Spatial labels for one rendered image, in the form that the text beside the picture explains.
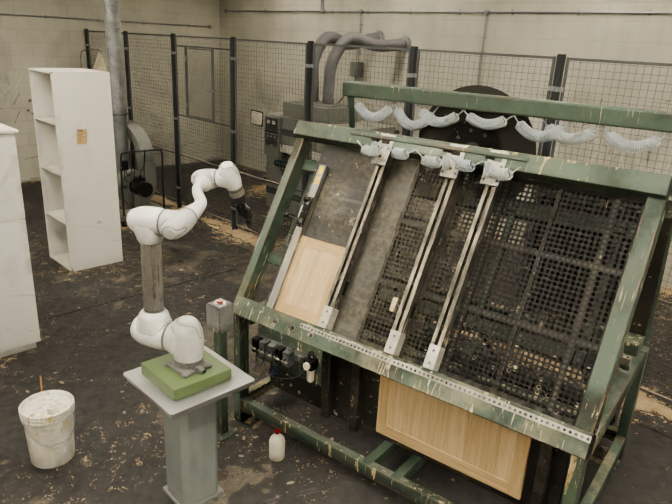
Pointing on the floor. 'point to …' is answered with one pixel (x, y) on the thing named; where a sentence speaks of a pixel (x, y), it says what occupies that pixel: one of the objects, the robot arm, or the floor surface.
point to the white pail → (49, 427)
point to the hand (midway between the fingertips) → (248, 223)
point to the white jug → (277, 446)
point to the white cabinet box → (77, 165)
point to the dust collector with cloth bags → (145, 185)
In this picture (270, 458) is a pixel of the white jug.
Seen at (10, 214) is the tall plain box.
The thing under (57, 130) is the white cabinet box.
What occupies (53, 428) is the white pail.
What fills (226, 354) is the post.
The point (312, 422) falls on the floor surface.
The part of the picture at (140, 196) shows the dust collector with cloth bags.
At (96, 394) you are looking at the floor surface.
